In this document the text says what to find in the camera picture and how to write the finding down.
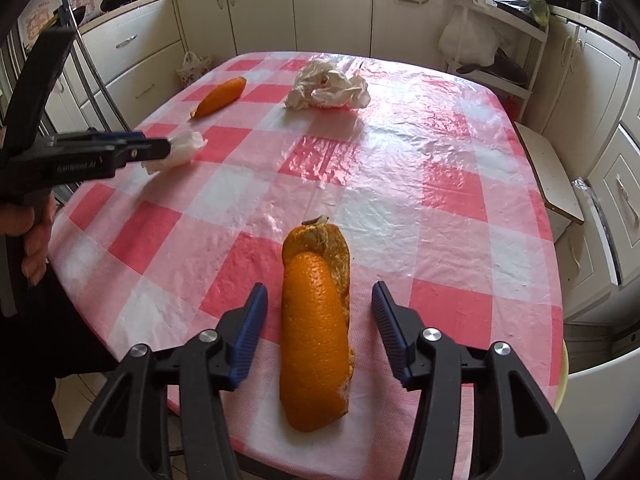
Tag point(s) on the person's left hand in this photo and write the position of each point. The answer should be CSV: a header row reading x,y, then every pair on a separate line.
x,y
22,221

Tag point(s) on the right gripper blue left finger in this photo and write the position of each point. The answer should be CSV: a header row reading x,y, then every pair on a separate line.
x,y
247,326

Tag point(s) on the white plastic bag on shelf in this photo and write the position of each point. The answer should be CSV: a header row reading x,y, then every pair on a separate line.
x,y
470,37

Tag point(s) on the long orange peel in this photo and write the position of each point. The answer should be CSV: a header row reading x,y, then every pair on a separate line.
x,y
317,361

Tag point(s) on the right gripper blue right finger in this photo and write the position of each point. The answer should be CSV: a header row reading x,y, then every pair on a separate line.
x,y
387,319

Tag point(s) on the small white tissue piece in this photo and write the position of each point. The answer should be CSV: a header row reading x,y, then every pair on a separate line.
x,y
183,148

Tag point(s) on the orange peel piece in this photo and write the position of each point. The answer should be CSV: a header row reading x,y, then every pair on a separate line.
x,y
220,97

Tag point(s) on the red checkered tablecloth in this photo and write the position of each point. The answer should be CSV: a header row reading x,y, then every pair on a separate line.
x,y
426,189

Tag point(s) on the white refrigerator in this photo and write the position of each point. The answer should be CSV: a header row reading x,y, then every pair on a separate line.
x,y
600,414

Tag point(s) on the white lower kitchen cabinets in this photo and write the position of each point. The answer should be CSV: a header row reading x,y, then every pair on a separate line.
x,y
138,49

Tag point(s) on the floral bag on floor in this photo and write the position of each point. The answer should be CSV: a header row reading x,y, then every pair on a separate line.
x,y
193,67

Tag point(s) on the white drawer cabinet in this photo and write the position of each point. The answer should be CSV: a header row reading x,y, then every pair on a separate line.
x,y
599,260

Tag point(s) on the small white step stool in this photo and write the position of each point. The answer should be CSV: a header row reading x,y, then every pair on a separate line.
x,y
554,185

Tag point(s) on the yellow mustache trash bin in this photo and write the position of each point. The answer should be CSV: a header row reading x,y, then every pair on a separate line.
x,y
563,378

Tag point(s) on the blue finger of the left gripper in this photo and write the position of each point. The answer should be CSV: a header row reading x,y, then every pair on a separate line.
x,y
141,149
120,136

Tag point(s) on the large crumpled tissue pile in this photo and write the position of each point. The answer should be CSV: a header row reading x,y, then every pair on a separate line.
x,y
320,84

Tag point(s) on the white shelf rack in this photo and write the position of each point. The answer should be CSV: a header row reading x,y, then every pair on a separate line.
x,y
523,29

